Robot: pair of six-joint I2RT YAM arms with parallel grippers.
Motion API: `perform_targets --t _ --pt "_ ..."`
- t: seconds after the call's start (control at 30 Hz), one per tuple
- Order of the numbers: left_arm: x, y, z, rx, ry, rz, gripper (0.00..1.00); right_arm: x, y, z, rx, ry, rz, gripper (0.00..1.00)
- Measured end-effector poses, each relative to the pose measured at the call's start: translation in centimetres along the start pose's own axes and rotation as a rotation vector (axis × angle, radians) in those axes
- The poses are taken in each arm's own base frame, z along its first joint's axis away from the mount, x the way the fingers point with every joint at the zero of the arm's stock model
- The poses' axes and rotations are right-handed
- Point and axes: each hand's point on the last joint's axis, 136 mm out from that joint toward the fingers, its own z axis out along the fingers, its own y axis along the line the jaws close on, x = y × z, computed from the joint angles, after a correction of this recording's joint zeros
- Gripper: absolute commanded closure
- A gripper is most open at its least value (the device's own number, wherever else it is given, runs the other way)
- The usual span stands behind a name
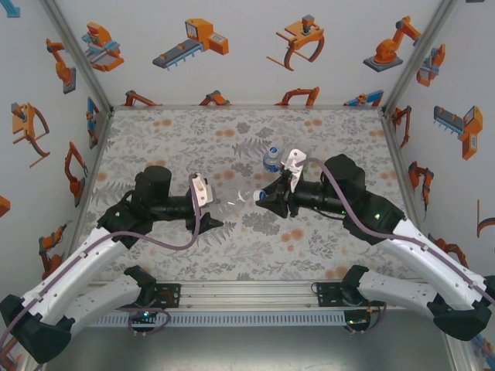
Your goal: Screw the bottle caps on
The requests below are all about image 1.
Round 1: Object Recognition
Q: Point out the clear bottle with blue label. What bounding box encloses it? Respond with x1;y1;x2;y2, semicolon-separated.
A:
262;145;286;174

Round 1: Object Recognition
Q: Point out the clear unlabelled plastic bottle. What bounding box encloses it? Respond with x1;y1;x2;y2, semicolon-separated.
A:
210;188;258;220

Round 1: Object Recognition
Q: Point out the floral printed tablecloth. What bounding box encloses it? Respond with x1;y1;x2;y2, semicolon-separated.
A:
71;107;428;282

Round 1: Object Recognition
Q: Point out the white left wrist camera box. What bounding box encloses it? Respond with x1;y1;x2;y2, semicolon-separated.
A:
188;173;216;209

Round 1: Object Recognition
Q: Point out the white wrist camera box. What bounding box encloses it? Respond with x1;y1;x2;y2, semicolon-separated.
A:
188;173;216;209
280;148;309;194

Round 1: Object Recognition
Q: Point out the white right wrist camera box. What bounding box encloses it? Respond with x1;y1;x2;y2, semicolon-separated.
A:
280;148;309;194

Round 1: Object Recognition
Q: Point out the aluminium frame rail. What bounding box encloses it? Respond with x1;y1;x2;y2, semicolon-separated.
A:
42;107;116;283
381;110;430;248
111;103;385;112

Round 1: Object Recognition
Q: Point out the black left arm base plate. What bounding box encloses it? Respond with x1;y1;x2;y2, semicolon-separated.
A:
153;283;183;309

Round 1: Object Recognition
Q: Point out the aluminium extrusion mounting rail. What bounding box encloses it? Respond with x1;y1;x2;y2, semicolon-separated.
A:
87;279;401;311

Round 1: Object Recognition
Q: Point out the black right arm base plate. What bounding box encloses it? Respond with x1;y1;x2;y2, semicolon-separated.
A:
311;281;347;309

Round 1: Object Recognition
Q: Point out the thin base cable loop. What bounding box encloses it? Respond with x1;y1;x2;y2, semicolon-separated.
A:
127;307;172;337
345;303;389;335

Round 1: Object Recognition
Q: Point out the slotted grey cable duct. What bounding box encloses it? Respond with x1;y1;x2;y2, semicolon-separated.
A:
87;311;347;328

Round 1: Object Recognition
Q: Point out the aluminium frame post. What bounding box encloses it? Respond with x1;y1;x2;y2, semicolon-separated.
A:
37;0;116;113
381;0;461;115

